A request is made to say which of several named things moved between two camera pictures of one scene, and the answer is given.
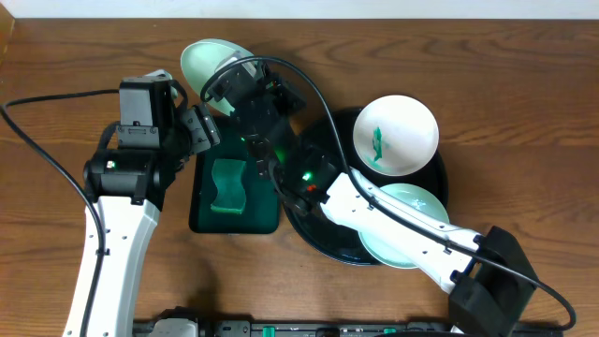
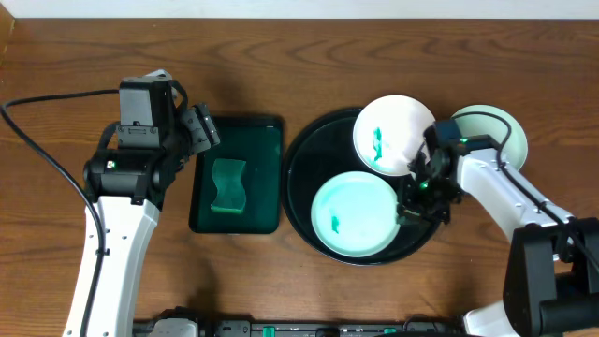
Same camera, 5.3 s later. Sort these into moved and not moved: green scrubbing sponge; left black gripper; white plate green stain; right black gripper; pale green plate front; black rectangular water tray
Moved: right black gripper; pale green plate front
Not moved: left black gripper; green scrubbing sponge; white plate green stain; black rectangular water tray
